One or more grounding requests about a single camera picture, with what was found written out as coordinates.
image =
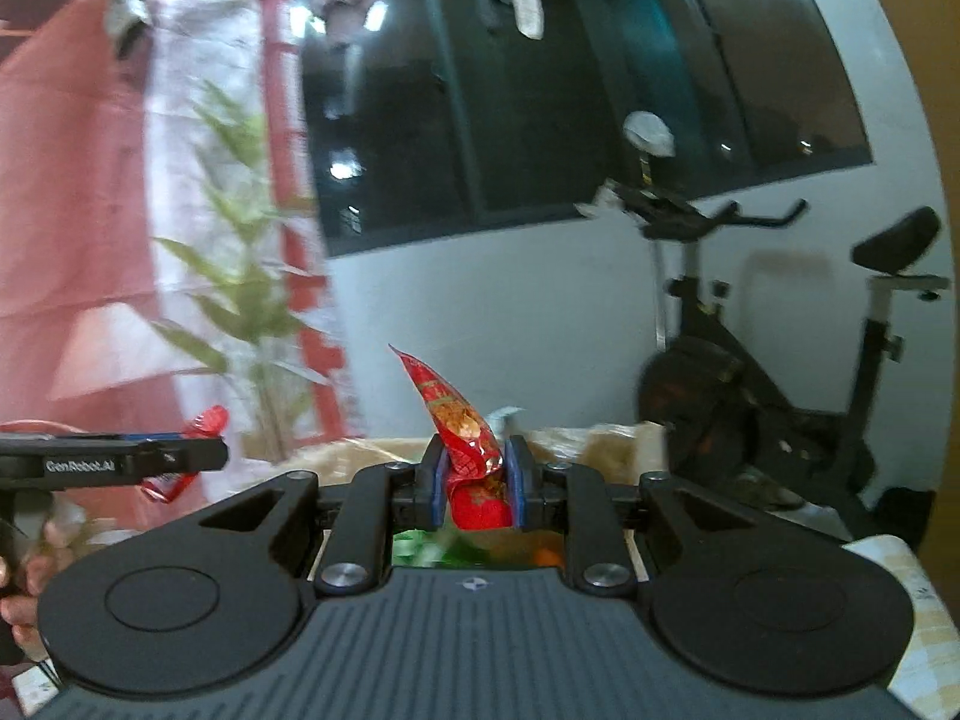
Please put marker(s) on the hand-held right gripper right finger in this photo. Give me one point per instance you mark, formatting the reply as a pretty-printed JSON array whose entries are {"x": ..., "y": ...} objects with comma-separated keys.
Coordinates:
[{"x": 521, "y": 487}]

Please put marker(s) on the dark glass window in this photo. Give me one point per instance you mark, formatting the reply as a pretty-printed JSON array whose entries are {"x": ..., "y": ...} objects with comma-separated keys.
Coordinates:
[{"x": 562, "y": 90}]

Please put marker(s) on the small red snack packet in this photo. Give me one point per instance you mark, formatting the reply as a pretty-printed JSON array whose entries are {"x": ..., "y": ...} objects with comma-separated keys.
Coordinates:
[{"x": 210, "y": 420}]

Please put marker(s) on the white plastic bag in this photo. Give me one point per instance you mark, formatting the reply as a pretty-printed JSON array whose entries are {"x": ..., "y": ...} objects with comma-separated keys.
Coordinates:
[{"x": 649, "y": 133}]

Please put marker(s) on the crumpled white tissue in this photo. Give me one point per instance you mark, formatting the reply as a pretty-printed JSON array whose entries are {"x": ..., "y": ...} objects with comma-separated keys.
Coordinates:
[{"x": 600, "y": 202}]

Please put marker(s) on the brown paper bag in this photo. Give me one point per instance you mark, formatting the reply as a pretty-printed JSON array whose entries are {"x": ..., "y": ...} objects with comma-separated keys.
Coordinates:
[{"x": 555, "y": 442}]

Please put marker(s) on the metal pole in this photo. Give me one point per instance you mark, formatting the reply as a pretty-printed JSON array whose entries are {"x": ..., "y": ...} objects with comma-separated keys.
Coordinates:
[{"x": 660, "y": 315}]

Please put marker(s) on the black exercise bike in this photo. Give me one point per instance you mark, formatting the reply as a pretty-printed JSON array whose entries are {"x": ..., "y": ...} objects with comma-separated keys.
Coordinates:
[{"x": 720, "y": 405}]

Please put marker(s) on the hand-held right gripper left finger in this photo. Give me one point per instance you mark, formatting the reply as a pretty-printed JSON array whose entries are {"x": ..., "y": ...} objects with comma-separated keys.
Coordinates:
[{"x": 431, "y": 487}]

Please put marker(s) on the person's left hand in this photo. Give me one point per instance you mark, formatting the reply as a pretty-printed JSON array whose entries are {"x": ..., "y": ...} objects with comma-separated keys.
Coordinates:
[{"x": 34, "y": 570}]

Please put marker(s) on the light green vegetable snack packet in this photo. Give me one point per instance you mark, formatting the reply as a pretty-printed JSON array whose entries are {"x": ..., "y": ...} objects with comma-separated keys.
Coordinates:
[{"x": 450, "y": 551}]

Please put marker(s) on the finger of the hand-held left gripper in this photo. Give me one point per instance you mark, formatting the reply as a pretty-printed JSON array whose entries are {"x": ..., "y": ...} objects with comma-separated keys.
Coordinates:
[{"x": 187, "y": 457}]

